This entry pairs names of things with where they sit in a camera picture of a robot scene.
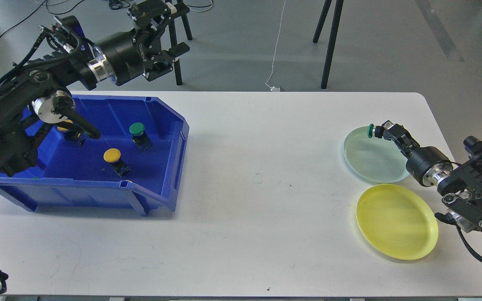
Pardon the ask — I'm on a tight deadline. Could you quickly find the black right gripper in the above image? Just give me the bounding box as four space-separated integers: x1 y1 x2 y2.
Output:
377 120 454 187

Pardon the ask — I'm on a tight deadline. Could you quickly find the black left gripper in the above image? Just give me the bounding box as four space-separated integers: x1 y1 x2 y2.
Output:
95 0 190 86

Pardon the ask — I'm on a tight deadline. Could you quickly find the green push button passed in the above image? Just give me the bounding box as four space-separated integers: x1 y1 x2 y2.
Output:
367 123 386 139

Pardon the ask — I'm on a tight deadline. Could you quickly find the yellow push button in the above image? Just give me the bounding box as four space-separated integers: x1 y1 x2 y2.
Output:
103 148 131 177
57 126 85 147

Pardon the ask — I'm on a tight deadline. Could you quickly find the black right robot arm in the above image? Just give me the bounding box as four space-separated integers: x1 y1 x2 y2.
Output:
367 121 482 263

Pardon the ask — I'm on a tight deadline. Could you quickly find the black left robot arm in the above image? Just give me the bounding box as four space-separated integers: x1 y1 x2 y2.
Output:
0 0 190 177

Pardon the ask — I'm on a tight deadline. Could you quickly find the light green plate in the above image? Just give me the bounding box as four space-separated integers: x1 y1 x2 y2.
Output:
343 126 410 184

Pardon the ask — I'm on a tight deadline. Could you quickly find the yellow plate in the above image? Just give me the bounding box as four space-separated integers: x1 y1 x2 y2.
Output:
355 184 439 261

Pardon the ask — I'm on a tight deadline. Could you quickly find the green push button in bin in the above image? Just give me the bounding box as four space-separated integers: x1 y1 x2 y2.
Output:
129 122 153 152

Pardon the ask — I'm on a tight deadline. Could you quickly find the black tripod leg left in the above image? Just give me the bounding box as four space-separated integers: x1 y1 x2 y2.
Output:
165 0 193 86

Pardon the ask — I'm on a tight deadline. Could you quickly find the black tripod leg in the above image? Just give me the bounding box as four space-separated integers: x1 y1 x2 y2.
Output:
165 0 193 86
312 0 344 89

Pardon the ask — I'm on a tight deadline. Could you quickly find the blue plastic storage bin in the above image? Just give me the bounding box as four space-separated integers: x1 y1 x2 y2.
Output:
0 94 189 217

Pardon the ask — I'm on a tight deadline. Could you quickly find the black tripod leg right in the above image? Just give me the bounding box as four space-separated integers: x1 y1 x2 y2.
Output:
312 0 344 89

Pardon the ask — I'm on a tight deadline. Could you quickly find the black cable on floor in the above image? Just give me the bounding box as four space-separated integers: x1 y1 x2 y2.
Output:
0 0 87 67

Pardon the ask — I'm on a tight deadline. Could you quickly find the white cable on floor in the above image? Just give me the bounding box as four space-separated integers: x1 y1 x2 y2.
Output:
265 0 287 92

